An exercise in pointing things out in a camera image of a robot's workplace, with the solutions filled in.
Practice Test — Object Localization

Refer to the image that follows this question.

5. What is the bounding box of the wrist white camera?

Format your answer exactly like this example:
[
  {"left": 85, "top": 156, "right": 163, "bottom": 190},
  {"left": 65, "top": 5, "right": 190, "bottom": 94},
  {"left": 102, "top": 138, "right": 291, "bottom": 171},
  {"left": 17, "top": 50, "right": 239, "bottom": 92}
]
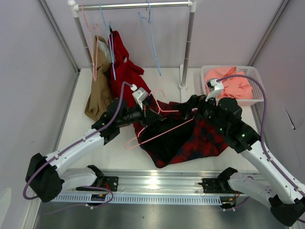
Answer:
[
  {"left": 131, "top": 84, "right": 148, "bottom": 109},
  {"left": 205, "top": 78, "right": 224, "bottom": 102}
]

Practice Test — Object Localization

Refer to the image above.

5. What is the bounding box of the blue hanger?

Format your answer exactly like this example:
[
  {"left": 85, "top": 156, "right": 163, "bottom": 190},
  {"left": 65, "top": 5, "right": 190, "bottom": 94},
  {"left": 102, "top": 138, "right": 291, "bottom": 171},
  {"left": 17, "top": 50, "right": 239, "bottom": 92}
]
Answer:
[
  {"left": 138, "top": 0, "right": 162, "bottom": 76},
  {"left": 99, "top": 4, "right": 116, "bottom": 81}
]

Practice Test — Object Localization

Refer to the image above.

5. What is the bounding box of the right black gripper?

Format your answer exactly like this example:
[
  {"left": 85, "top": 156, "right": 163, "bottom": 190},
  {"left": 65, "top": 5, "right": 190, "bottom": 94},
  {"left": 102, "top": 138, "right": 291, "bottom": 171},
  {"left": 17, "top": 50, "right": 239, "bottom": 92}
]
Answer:
[{"left": 176, "top": 91, "right": 228, "bottom": 133}]

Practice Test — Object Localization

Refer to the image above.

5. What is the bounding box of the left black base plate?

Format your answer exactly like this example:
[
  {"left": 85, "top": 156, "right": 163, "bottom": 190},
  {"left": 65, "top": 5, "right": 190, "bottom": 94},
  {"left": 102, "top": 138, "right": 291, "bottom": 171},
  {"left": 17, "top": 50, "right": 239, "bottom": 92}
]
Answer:
[{"left": 76, "top": 176, "right": 119, "bottom": 192}]

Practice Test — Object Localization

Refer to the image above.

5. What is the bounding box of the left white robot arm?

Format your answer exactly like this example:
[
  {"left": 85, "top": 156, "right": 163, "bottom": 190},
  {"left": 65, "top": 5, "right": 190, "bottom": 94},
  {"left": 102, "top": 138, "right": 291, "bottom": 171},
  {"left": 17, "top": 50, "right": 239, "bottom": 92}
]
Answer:
[{"left": 25, "top": 99, "right": 162, "bottom": 203}]

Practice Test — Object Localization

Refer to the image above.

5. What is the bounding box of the purple cable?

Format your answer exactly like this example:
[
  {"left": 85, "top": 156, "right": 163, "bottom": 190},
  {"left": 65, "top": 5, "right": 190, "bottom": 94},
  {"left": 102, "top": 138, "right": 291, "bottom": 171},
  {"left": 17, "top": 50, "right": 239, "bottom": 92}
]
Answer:
[
  {"left": 214, "top": 74, "right": 305, "bottom": 222},
  {"left": 22, "top": 81, "right": 135, "bottom": 209}
]

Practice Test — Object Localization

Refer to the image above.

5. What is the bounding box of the white plastic basket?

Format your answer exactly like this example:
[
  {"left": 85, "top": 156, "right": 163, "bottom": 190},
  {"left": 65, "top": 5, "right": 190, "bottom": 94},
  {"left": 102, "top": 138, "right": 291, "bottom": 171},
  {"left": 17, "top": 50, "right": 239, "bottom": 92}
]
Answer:
[{"left": 201, "top": 65, "right": 264, "bottom": 106}]

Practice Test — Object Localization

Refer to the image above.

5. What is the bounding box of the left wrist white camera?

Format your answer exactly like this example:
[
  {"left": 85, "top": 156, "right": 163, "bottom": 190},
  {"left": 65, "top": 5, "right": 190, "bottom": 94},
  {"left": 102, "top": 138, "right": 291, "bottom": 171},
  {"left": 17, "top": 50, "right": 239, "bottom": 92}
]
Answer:
[{"left": 131, "top": 84, "right": 148, "bottom": 109}]

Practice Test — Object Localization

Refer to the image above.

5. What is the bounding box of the left blue hanger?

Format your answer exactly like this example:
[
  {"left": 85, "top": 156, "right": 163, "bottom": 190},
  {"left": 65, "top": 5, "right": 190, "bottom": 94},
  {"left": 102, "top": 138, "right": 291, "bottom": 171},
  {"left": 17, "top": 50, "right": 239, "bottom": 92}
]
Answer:
[{"left": 99, "top": 4, "right": 116, "bottom": 81}]

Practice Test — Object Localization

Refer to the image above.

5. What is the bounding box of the pink garment in basket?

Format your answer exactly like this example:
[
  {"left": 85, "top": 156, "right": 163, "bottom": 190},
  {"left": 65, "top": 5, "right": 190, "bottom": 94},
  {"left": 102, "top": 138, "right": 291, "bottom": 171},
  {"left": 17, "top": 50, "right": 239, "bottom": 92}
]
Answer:
[{"left": 204, "top": 67, "right": 253, "bottom": 99}]

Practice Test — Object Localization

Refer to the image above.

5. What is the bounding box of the metal clothes rack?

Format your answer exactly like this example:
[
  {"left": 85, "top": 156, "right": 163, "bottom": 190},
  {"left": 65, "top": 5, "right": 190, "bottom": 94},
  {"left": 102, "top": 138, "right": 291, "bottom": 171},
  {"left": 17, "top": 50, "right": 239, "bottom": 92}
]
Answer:
[{"left": 67, "top": 0, "right": 196, "bottom": 102}]

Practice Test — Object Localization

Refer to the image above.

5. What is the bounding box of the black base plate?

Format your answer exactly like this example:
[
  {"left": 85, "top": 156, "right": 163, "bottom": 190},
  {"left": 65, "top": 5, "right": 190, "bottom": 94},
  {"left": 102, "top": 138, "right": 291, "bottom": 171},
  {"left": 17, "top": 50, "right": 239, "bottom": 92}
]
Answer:
[
  {"left": 198, "top": 178, "right": 235, "bottom": 194},
  {"left": 76, "top": 176, "right": 119, "bottom": 192}
]

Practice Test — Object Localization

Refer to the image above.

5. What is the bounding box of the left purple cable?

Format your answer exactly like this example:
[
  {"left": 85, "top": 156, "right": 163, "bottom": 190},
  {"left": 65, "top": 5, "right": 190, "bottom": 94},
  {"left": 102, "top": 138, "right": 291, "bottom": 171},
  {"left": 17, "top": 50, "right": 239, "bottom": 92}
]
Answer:
[{"left": 22, "top": 81, "right": 135, "bottom": 209}]

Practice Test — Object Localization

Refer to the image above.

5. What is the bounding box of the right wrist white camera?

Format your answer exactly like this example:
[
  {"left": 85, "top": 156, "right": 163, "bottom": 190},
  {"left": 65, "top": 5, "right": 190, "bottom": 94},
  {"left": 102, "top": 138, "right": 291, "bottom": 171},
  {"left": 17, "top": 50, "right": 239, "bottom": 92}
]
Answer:
[{"left": 205, "top": 78, "right": 224, "bottom": 102}]

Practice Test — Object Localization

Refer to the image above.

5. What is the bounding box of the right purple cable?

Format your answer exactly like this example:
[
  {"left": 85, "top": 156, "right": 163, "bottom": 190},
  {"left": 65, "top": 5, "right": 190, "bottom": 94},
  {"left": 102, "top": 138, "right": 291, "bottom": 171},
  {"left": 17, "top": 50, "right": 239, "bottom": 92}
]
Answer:
[{"left": 214, "top": 74, "right": 305, "bottom": 222}]

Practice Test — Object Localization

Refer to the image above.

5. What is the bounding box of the white slotted cable duct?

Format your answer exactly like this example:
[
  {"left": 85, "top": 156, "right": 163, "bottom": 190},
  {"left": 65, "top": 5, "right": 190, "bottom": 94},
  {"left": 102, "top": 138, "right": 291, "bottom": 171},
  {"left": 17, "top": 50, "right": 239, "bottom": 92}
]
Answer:
[{"left": 53, "top": 193, "right": 222, "bottom": 206}]

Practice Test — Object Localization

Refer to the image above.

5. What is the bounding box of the red plaid skirt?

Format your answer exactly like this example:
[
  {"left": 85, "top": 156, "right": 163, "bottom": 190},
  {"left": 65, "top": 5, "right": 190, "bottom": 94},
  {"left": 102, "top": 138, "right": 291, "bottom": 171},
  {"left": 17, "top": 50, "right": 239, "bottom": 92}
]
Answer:
[{"left": 133, "top": 95, "right": 228, "bottom": 168}]

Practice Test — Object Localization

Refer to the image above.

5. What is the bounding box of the tan hanging garment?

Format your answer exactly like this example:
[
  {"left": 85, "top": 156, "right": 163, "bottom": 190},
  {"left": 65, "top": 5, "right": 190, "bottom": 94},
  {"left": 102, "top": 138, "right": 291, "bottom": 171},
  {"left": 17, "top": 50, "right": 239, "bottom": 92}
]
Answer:
[{"left": 84, "top": 36, "right": 112, "bottom": 121}]

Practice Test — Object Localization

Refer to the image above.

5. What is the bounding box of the right blue hanger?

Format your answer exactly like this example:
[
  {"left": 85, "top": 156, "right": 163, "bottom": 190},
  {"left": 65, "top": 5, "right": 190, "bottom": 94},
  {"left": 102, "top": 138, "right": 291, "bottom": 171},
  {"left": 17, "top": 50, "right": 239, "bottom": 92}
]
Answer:
[{"left": 138, "top": 0, "right": 162, "bottom": 76}]

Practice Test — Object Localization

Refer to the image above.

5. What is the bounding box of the pink hanger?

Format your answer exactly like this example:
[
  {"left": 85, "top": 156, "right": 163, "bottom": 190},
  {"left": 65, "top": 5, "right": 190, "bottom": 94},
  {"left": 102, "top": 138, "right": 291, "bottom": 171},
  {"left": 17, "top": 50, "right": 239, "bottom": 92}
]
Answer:
[
  {"left": 124, "top": 89, "right": 194, "bottom": 150},
  {"left": 81, "top": 4, "right": 99, "bottom": 81}
]

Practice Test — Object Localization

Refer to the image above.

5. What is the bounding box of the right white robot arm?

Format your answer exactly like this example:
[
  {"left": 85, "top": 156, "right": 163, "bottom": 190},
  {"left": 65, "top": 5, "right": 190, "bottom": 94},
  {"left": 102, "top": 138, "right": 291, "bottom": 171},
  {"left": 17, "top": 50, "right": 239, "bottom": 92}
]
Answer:
[{"left": 184, "top": 95, "right": 305, "bottom": 227}]

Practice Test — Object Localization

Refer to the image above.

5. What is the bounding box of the red hanging garment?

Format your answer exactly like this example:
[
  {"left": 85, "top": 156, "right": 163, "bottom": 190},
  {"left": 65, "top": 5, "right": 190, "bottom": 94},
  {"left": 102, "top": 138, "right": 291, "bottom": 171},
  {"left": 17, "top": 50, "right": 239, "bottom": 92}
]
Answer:
[{"left": 110, "top": 31, "right": 151, "bottom": 98}]

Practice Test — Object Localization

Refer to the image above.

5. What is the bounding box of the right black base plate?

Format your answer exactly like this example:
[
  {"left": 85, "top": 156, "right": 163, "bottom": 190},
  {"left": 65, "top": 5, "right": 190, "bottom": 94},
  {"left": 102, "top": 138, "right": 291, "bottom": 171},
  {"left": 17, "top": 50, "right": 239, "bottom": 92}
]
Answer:
[{"left": 198, "top": 178, "right": 235, "bottom": 194}]

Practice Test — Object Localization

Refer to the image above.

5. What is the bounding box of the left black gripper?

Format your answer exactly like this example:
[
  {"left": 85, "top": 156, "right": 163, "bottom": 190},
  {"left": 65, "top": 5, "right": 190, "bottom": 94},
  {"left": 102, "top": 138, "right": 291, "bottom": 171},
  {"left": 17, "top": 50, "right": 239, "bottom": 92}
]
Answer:
[{"left": 116, "top": 100, "right": 162, "bottom": 127}]

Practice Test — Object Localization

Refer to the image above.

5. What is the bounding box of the aluminium mounting rail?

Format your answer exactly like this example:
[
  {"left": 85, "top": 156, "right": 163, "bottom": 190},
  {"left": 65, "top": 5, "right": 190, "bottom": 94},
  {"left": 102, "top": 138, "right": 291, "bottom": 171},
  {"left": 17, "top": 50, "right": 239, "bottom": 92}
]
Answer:
[{"left": 31, "top": 169, "right": 292, "bottom": 198}]

